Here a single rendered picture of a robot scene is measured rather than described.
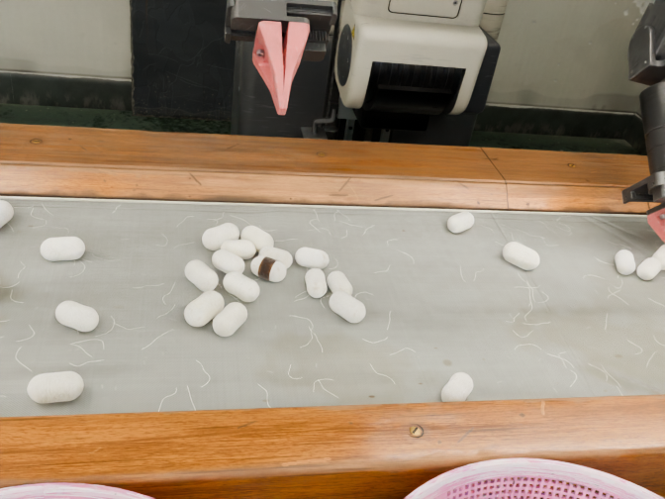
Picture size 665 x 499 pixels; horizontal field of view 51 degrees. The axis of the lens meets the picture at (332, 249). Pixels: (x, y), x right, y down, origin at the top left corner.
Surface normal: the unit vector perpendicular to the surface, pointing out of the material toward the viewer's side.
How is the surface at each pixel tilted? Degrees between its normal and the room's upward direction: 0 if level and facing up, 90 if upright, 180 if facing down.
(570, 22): 90
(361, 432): 0
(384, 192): 45
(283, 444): 0
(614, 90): 89
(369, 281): 0
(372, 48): 98
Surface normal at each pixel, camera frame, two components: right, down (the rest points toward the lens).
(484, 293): 0.14, -0.82
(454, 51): 0.15, 0.68
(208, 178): 0.22, -0.18
